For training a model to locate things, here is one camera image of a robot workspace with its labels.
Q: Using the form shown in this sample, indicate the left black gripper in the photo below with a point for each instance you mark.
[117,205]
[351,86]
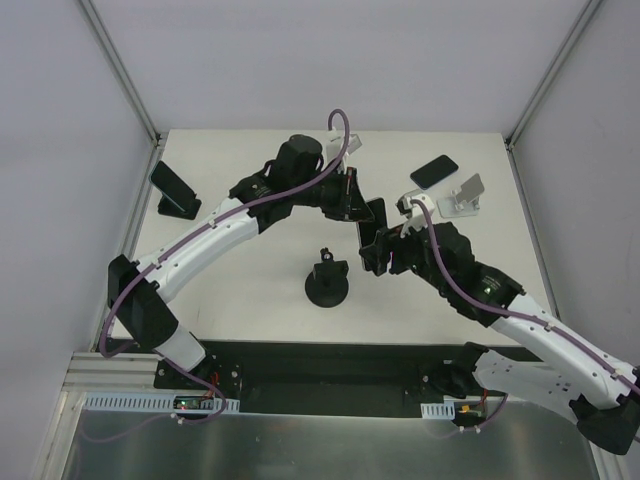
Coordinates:
[347,192]

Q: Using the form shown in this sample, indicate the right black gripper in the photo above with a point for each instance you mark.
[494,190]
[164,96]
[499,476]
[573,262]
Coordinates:
[382,248]

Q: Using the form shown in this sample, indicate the black round-base phone holder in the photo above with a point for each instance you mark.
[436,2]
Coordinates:
[327,284]

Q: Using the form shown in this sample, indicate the silver metal phone stand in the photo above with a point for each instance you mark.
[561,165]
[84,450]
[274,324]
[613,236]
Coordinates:
[463,201]

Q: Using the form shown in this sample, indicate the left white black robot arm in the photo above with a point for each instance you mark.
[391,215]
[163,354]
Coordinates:
[304,173]

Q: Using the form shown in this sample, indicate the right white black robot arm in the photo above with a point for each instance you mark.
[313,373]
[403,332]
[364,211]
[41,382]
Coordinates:
[589,387]

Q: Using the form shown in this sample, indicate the blue phone top right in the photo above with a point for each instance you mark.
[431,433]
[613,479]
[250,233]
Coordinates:
[434,172]

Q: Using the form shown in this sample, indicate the black stand far left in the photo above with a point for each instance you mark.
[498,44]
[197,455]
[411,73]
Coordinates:
[167,207]

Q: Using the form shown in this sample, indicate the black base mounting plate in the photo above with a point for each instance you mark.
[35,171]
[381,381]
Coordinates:
[320,379]

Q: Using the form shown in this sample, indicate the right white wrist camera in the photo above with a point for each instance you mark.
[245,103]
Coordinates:
[416,206]

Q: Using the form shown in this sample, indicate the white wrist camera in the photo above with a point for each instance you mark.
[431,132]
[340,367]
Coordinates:
[416,206]
[335,142]

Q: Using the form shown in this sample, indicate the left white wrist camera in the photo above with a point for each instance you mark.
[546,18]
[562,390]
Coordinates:
[335,142]

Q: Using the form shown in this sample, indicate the right aluminium frame post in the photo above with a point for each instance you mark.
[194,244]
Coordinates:
[585,17]

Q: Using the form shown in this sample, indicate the aluminium frame post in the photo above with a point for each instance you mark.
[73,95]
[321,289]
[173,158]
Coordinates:
[120,72]
[585,17]

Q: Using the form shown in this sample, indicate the right white cable duct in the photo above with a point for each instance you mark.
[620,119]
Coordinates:
[438,411]

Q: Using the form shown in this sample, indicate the white cable duct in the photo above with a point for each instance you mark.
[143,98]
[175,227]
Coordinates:
[158,403]
[438,411]

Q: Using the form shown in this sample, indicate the left white cable duct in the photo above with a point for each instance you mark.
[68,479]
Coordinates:
[158,403]

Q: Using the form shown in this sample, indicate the left aluminium frame post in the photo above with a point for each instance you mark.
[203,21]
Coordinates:
[120,72]

